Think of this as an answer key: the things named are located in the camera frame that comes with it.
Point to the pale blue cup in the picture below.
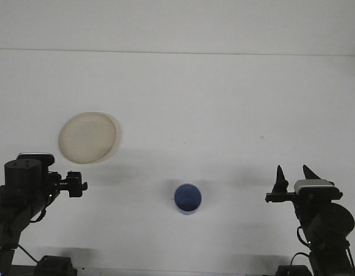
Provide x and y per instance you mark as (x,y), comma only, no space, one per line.
(187,198)

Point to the pale round plate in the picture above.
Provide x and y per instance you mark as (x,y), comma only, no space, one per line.
(88,138)

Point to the grey camera box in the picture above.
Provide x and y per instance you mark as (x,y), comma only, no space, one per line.
(315,188)
(45,159)

